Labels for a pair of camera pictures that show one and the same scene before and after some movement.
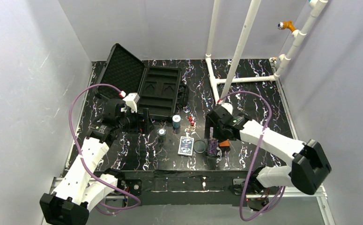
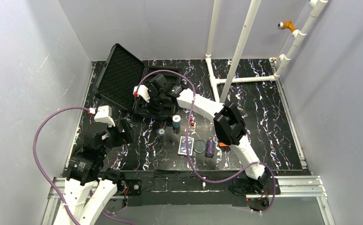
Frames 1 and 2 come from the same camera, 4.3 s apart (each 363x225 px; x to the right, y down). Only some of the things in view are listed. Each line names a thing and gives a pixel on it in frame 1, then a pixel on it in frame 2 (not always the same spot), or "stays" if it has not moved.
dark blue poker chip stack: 161,132 stays
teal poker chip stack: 176,119 stays
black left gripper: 138,123 -> 119,132
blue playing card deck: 186,146 stays
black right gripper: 216,133 -> 153,101
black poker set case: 160,88 stays
